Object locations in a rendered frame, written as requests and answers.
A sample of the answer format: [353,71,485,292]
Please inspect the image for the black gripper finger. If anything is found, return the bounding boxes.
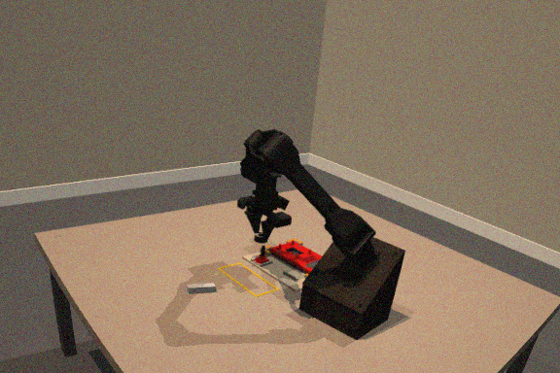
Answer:
[244,212,263,234]
[261,220,274,241]

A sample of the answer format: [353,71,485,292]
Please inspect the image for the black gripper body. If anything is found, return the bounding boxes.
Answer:
[237,189,292,227]

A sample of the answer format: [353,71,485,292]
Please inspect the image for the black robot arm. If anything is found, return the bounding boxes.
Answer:
[240,129,380,269]

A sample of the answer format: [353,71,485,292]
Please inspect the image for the black wheel with grey rim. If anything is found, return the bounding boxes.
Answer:
[254,232,267,244]

